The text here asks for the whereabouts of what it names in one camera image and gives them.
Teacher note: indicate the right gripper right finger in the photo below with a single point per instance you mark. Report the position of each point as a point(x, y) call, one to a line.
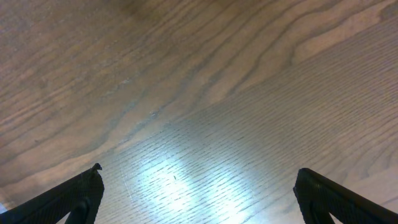
point(321, 200)

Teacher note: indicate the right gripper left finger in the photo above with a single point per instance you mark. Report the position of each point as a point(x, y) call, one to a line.
point(78, 199)

